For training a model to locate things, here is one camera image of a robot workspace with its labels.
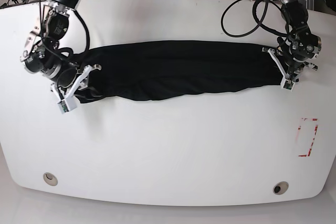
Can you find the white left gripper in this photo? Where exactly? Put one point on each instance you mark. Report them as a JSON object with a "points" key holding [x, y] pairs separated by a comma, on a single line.
{"points": [[290, 68]]}

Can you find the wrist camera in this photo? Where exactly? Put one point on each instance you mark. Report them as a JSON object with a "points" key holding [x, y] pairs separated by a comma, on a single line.
{"points": [[287, 84], [67, 104]]}

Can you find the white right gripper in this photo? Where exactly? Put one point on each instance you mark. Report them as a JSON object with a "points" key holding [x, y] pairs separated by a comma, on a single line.
{"points": [[69, 80]]}

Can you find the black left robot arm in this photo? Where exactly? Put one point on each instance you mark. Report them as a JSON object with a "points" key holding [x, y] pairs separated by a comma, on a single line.
{"points": [[295, 46]]}

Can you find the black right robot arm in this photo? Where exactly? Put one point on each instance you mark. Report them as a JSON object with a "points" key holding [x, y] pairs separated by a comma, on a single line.
{"points": [[42, 50]]}

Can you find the right table grommet hole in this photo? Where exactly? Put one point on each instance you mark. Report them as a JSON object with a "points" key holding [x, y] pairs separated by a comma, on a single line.
{"points": [[280, 188]]}

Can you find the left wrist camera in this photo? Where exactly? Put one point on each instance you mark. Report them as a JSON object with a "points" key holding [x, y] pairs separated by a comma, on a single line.
{"points": [[287, 84]]}

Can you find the left table grommet hole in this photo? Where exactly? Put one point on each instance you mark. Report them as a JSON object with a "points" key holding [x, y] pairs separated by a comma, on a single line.
{"points": [[50, 179]]}

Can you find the black T-shirt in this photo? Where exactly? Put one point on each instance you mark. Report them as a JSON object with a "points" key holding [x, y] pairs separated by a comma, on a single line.
{"points": [[159, 70]]}

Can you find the red tape rectangle marking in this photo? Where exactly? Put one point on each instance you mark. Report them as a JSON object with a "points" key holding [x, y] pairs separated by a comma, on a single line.
{"points": [[305, 137]]}

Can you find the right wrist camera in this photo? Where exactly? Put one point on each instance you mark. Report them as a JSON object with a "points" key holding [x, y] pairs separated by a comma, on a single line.
{"points": [[67, 104]]}

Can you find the table grommet hole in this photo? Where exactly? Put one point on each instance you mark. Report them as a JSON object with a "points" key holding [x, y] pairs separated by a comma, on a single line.
{"points": [[280, 188], [50, 179]]}

